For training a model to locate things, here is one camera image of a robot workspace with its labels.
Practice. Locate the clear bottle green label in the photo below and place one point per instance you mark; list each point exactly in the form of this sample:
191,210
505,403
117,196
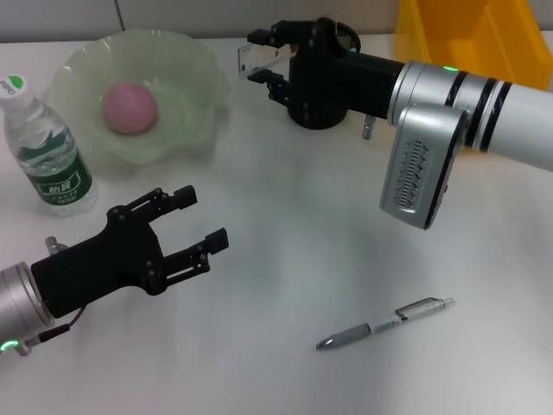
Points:
56,168

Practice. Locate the transparent ruler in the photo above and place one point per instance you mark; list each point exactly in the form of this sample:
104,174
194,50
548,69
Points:
259,58

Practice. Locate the green glass fruit plate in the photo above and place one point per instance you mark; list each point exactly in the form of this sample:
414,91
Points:
186,65

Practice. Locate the yellow plastic bin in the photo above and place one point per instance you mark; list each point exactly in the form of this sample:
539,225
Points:
475,34

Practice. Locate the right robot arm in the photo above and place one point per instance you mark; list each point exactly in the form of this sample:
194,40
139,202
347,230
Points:
510,116

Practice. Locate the silver white pen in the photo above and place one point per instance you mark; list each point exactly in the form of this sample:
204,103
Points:
389,322

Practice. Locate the pink peach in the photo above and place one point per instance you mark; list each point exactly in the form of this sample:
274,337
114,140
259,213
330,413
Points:
129,108

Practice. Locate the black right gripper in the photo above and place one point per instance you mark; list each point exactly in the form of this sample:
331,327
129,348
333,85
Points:
337,82

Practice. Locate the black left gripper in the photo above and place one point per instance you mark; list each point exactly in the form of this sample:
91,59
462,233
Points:
99,263

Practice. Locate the black mesh cup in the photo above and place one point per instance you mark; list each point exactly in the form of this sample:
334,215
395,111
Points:
347,36

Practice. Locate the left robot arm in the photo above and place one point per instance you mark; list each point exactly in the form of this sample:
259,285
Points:
21,294

